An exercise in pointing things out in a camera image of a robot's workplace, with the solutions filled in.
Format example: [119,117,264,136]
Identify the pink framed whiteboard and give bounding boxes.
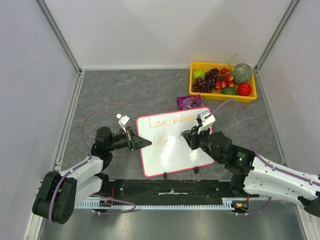
[136,107,215,178]

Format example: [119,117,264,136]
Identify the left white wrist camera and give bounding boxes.
[116,113,130,132]

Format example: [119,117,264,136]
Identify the green netted melon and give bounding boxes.
[232,63,253,85]

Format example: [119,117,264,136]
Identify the red apple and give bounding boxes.
[237,82,252,97]

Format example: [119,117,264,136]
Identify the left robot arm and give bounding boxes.
[32,126,152,225]

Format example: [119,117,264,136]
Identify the dark purple grape bunch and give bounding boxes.
[191,68,219,94]

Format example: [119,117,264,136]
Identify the green mango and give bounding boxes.
[221,87,238,95]

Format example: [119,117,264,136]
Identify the red peach cluster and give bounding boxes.
[214,67,238,93]

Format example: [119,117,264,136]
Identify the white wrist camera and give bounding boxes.
[197,110,216,134]
[116,113,130,132]

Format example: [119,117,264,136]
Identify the purple snack bag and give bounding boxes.
[176,95,205,110]

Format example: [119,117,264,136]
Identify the light blue cable duct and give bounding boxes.
[74,197,249,211]

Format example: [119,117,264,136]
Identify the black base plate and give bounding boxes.
[91,179,259,206]

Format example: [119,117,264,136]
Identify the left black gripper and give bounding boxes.
[107,126,151,152]

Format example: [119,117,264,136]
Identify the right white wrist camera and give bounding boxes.
[197,110,216,134]

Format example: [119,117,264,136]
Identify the green apple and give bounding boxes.
[193,69,206,79]

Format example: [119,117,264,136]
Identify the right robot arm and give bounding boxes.
[181,126,320,217]

